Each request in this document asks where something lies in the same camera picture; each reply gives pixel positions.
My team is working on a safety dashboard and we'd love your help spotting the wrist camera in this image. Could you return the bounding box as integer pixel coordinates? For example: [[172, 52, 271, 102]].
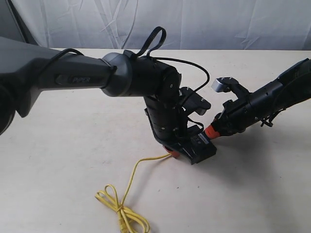
[[211, 77, 251, 99], [179, 87, 211, 116]]

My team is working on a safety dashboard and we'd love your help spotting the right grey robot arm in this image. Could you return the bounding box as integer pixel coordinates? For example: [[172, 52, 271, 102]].
[[205, 58, 311, 139]]

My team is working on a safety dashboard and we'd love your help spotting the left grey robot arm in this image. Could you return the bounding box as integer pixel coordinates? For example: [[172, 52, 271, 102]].
[[0, 37, 192, 157]]

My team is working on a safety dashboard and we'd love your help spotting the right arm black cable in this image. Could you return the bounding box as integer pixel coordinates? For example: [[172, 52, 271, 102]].
[[259, 108, 289, 127]]

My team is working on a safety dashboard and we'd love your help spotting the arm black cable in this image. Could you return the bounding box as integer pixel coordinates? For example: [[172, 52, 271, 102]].
[[259, 108, 289, 127], [36, 26, 210, 127]]

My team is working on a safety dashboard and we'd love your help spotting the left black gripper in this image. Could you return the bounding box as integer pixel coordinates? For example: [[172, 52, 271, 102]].
[[144, 93, 191, 158]]

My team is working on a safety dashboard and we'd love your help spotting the white backdrop curtain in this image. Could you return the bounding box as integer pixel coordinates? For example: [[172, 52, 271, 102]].
[[13, 0, 311, 50]]

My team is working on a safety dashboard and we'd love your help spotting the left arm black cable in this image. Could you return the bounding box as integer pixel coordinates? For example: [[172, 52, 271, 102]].
[[36, 26, 210, 127]]

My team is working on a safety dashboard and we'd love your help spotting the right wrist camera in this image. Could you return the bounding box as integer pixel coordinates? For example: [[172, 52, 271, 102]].
[[211, 77, 251, 99]]

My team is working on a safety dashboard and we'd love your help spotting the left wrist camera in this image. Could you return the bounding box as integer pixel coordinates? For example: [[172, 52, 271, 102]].
[[179, 87, 211, 116]]

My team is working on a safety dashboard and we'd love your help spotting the small black box device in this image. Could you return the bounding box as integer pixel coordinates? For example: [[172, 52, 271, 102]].
[[179, 125, 217, 165]]

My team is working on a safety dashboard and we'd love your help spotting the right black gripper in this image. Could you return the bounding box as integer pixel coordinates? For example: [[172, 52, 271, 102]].
[[204, 81, 283, 139]]

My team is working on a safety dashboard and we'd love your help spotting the dark backdrop stand pole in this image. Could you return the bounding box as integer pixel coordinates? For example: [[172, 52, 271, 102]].
[[7, 0, 37, 45]]

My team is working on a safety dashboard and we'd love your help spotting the yellow ethernet cable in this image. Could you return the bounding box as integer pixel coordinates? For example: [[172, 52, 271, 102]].
[[94, 154, 173, 231]]

